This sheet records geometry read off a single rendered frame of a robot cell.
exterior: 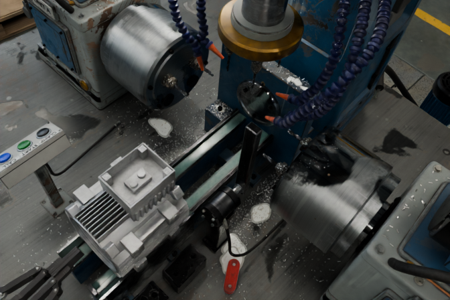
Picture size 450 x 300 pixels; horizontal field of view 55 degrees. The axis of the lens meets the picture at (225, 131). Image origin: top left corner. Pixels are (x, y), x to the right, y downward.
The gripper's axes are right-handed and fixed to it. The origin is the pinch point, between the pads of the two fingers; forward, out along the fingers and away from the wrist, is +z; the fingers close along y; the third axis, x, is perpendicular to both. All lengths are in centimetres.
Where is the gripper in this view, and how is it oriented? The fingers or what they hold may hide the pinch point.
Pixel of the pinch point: (66, 262)
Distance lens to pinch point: 97.8
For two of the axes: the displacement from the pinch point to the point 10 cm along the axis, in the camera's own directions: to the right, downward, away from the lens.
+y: -7.4, -5.8, 3.5
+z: 6.7, -6.5, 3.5
